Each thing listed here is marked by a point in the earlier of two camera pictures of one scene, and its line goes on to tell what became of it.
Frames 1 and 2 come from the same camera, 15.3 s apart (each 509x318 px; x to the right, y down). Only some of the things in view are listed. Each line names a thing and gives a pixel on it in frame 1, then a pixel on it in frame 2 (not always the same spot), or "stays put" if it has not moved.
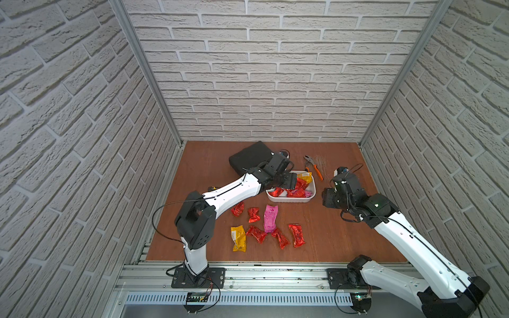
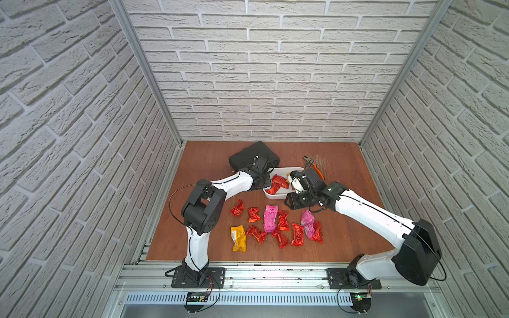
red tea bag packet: (257, 233) stays put
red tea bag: (253, 213) stays put
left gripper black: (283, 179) to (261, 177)
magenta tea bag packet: (270, 218) stays put
